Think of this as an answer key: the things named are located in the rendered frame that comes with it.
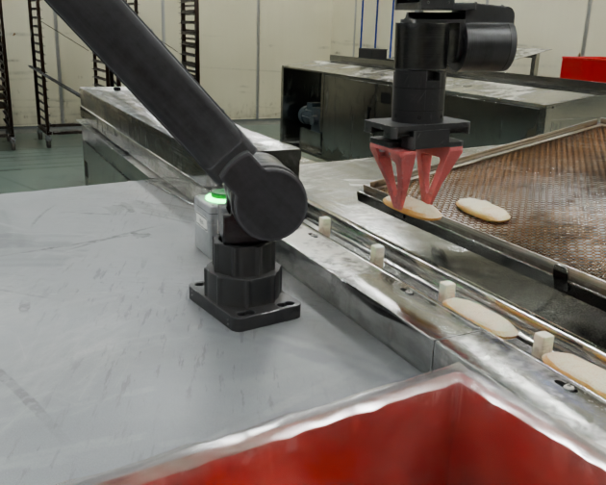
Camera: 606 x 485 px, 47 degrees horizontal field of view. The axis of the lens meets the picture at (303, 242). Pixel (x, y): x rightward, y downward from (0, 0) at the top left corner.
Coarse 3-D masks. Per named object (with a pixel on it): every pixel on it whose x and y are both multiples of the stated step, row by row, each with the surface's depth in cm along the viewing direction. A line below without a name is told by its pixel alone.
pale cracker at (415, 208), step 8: (384, 200) 83; (408, 200) 80; (416, 200) 80; (392, 208) 80; (408, 208) 78; (416, 208) 77; (424, 208) 77; (432, 208) 77; (416, 216) 77; (424, 216) 76; (432, 216) 76; (440, 216) 76
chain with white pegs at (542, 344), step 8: (40, 72) 380; (56, 80) 336; (64, 88) 306; (80, 96) 271; (320, 224) 98; (328, 224) 98; (320, 232) 98; (328, 232) 98; (376, 248) 85; (384, 248) 86; (376, 256) 86; (376, 264) 86; (448, 280) 75; (440, 288) 74; (448, 288) 74; (432, 296) 78; (440, 296) 75; (448, 296) 74; (536, 336) 62; (544, 336) 62; (552, 336) 62; (536, 344) 62; (544, 344) 62; (552, 344) 62; (536, 352) 63; (544, 352) 62
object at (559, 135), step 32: (576, 128) 122; (480, 160) 113; (512, 160) 112; (544, 160) 109; (576, 160) 108; (384, 192) 101; (416, 192) 103; (480, 192) 99; (512, 192) 98; (448, 224) 88; (544, 224) 85; (576, 256) 76
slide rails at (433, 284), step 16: (352, 240) 95; (384, 256) 88; (400, 272) 84; (416, 272) 83; (416, 288) 78; (432, 288) 78; (480, 304) 74; (512, 320) 70; (528, 336) 66; (528, 352) 63
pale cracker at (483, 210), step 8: (464, 200) 94; (472, 200) 94; (480, 200) 93; (464, 208) 93; (472, 208) 91; (480, 208) 90; (488, 208) 90; (496, 208) 90; (480, 216) 89; (488, 216) 88; (496, 216) 88; (504, 216) 88
